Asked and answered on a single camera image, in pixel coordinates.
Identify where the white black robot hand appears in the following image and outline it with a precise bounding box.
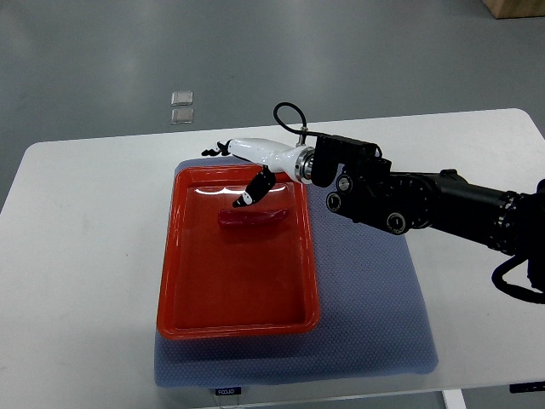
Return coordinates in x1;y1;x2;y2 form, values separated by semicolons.
201;138;314;208

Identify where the red pepper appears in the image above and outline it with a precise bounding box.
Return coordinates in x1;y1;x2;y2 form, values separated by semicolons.
217;209;290;228

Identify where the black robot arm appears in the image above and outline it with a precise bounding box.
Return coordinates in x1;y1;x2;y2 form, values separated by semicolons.
202;122;544;304

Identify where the red plastic tray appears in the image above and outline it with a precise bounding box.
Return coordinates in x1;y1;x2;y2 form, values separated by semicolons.
157;164;320;341

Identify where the blue-grey textured mat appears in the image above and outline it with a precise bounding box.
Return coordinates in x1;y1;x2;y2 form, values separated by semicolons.
155;158;438;388

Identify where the table control panel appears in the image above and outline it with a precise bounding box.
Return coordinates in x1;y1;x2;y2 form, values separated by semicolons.
215;387;242;396

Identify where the cardboard box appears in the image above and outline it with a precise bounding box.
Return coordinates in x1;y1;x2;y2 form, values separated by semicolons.
483;0;545;19

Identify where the white table leg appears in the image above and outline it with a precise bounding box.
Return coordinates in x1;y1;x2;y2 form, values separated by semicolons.
442;389;467;409

